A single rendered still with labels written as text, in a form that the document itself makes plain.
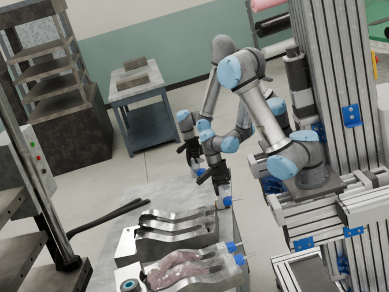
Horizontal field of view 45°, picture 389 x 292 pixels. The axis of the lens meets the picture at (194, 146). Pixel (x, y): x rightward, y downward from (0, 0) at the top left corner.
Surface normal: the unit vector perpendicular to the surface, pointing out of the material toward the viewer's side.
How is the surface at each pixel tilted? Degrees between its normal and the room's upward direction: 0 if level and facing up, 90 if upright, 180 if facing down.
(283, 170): 97
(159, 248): 90
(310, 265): 0
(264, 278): 0
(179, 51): 90
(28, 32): 90
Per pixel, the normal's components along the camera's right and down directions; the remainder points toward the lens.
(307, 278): -0.26, -0.90
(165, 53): 0.15, 0.33
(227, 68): -0.73, 0.32
